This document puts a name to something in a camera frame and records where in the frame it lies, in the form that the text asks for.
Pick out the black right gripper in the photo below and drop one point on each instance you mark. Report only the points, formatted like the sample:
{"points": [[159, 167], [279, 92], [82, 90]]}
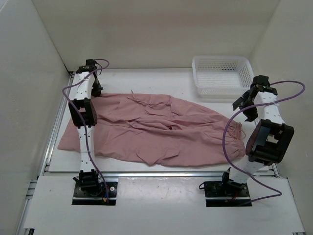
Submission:
{"points": [[241, 100]]}

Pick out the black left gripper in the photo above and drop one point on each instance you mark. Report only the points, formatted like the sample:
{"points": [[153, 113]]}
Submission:
{"points": [[97, 90]]}

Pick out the pink trousers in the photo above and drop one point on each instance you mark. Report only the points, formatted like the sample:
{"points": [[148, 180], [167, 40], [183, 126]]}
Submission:
{"points": [[159, 129]]}

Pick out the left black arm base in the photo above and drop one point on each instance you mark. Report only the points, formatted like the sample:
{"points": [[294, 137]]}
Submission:
{"points": [[95, 197]]}

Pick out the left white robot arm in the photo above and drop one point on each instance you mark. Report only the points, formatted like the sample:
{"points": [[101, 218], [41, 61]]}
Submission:
{"points": [[84, 118]]}

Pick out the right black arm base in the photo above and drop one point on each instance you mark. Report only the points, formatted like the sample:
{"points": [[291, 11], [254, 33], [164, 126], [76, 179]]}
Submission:
{"points": [[219, 194]]}

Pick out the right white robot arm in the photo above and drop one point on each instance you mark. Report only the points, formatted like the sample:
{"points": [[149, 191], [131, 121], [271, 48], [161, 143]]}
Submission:
{"points": [[268, 142]]}

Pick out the white plastic basket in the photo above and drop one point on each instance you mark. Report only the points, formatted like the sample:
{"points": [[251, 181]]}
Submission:
{"points": [[224, 77]]}

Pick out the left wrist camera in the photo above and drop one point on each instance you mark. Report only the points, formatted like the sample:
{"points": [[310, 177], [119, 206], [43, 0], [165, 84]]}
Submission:
{"points": [[90, 65]]}

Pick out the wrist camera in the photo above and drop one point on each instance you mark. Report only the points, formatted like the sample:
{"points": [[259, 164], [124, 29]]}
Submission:
{"points": [[260, 80], [90, 65]]}

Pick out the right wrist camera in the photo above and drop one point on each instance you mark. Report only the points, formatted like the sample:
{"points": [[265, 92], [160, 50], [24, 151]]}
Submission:
{"points": [[260, 80]]}

